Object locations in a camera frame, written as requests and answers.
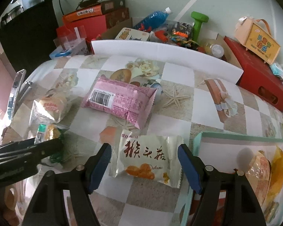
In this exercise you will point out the person's left hand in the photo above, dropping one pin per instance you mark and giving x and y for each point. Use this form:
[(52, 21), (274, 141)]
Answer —
[(8, 200)]

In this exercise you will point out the clear plastic box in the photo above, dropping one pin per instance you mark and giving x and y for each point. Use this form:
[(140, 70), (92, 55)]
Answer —
[(71, 43)]

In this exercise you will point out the white card game box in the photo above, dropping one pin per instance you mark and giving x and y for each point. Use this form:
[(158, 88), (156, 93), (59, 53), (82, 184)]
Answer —
[(132, 34)]

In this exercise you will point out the green white korean snack bag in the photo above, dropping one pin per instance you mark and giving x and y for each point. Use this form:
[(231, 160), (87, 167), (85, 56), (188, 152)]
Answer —
[(48, 132)]

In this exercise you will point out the yellow orange snack bag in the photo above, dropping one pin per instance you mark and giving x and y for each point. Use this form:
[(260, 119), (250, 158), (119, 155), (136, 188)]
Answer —
[(276, 179)]

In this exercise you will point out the smartphone on stand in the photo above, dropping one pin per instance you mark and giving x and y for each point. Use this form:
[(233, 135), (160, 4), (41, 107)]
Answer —
[(13, 96)]

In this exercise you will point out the colourful toy pile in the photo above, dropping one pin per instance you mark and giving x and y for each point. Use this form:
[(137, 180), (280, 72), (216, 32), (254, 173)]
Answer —
[(178, 33)]

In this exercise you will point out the green dumbbell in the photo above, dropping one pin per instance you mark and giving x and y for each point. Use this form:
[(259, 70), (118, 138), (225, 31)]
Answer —
[(199, 19)]

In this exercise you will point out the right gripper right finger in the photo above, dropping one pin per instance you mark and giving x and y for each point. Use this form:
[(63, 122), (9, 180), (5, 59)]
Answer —
[(241, 206)]

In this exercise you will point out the blue liquid plastic bottle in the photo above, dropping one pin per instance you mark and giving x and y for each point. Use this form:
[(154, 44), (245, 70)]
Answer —
[(153, 21)]

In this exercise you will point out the pink barcode snack pack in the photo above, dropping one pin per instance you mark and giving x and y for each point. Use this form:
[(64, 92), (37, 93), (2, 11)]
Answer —
[(123, 100)]

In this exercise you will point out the white foam board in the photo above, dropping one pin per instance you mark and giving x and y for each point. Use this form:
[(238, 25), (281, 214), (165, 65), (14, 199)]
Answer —
[(171, 54)]

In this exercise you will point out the white teal-rimmed tray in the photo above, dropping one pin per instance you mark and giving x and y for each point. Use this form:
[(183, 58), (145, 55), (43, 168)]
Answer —
[(228, 153)]

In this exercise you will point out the red box at left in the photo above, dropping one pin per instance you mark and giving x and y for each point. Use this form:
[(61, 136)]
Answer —
[(93, 26)]

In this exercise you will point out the large red gift box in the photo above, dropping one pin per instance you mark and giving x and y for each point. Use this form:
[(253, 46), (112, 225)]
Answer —
[(257, 76)]

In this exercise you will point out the clear bag bread bun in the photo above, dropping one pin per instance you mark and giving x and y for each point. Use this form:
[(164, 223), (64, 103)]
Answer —
[(51, 108)]

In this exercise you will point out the green round cracker packet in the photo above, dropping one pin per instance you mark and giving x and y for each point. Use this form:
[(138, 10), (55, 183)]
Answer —
[(270, 212)]

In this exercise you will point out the white orange cookie packet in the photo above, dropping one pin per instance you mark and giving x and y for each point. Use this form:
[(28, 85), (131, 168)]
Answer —
[(148, 157)]

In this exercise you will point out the round clear lidded jar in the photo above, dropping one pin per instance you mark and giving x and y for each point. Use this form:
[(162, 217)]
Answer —
[(212, 48)]

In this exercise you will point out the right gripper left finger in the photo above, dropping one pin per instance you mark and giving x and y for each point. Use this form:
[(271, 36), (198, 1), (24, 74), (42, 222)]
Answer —
[(47, 205)]

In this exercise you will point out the black cabinet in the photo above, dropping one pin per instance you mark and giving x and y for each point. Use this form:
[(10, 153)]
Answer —
[(28, 39)]

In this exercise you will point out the yellow children's day carry box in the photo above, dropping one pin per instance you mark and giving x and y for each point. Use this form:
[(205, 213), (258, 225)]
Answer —
[(255, 35)]

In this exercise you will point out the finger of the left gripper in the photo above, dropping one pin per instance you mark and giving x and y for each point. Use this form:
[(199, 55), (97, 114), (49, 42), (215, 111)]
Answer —
[(41, 150), (17, 147)]

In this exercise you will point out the beige orange barcode snack pack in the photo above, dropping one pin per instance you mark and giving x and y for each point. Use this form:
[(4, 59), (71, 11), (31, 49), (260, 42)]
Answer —
[(258, 175)]

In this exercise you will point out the orange flat box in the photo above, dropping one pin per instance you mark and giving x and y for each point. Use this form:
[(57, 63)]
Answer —
[(94, 10)]

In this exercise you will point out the blue wet wipes pack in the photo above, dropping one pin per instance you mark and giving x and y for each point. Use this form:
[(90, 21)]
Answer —
[(277, 70)]

